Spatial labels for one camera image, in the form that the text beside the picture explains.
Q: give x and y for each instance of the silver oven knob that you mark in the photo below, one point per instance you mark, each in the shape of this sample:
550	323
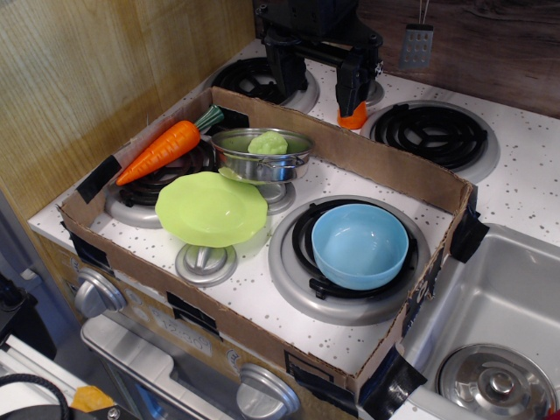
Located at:
97	295
263	395

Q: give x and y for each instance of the silver stove knob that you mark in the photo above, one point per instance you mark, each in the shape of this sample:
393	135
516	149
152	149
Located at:
375	93
279	197
206	266

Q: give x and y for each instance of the green plastic plate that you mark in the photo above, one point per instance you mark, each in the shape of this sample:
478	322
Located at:
209	210

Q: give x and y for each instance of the back left black burner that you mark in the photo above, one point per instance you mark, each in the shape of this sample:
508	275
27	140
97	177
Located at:
253	78

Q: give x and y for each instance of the orange toy carrot green stem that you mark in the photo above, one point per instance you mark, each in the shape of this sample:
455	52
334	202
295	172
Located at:
179	139

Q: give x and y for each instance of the light blue plastic bowl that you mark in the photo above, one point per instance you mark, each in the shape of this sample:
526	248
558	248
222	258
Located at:
359	246

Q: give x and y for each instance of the green toy lettuce piece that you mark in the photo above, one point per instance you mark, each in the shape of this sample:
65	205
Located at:
268	143

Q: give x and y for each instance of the silver middle stove knob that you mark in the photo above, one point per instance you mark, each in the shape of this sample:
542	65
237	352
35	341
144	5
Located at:
279	197

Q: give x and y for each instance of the front left black burner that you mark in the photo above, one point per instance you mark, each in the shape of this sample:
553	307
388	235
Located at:
134	204

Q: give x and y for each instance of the silver stove top knob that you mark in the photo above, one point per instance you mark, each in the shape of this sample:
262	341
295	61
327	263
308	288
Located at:
206	266

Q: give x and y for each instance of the front right black burner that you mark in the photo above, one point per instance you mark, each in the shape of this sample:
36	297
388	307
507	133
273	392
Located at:
298	279

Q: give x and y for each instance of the right silver oven knob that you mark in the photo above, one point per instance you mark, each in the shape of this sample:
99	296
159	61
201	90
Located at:
263	395

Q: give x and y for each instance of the brown cardboard fence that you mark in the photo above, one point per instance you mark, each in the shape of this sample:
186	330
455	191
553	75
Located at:
250	312

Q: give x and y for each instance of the black burner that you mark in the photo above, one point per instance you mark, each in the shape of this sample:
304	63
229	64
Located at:
253	78
134	204
445	134
298	279

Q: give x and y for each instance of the silver metal pot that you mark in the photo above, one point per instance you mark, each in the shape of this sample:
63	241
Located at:
235	162

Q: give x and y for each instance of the grey hanging spatula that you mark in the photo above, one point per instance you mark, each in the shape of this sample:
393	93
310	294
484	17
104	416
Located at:
417	42

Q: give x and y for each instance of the left silver oven knob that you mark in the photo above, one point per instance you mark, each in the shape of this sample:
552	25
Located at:
97	295

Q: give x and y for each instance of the silver pot lid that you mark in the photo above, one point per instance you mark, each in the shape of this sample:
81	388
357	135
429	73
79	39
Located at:
496	382

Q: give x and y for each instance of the silver oven door handle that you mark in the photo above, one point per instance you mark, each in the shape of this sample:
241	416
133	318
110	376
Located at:
161	380

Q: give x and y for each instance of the yellow sponge piece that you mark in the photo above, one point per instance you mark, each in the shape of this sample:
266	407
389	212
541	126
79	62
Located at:
90	398

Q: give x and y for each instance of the small orange toy cone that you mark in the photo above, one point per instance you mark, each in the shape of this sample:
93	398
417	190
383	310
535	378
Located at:
356	120

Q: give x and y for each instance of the back right black burner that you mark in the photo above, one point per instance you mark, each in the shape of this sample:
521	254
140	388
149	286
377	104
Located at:
445	134

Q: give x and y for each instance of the silver back stove knob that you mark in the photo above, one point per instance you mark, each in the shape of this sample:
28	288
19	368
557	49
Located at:
375	93

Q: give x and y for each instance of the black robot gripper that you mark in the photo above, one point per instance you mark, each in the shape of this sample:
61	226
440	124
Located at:
329	32

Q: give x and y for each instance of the grey metal sink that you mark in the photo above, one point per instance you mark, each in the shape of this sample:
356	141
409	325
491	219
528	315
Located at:
506	294

